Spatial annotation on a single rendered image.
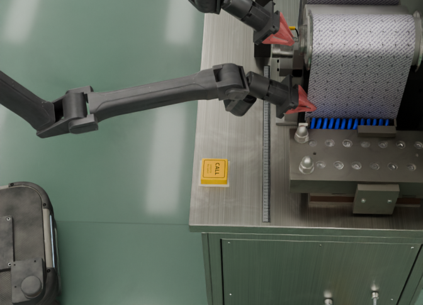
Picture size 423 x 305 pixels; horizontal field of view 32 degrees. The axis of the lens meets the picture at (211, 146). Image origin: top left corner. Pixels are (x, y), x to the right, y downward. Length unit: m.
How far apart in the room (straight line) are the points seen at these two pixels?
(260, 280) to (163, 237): 0.83
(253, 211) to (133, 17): 1.97
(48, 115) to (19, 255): 1.01
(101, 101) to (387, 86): 0.70
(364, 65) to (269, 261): 0.62
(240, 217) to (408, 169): 0.44
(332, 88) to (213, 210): 0.44
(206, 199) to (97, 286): 1.02
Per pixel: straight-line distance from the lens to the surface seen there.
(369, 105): 1.90
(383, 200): 1.86
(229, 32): 2.30
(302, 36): 1.76
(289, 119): 2.05
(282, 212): 1.90
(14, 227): 2.76
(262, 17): 1.74
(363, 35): 1.75
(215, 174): 1.93
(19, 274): 2.61
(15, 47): 3.68
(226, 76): 1.76
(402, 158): 1.88
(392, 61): 1.78
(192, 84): 1.75
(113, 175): 3.09
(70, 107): 1.77
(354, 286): 2.20
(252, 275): 2.13
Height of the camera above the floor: 2.52
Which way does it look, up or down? 54 degrees down
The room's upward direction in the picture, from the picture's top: 3 degrees counter-clockwise
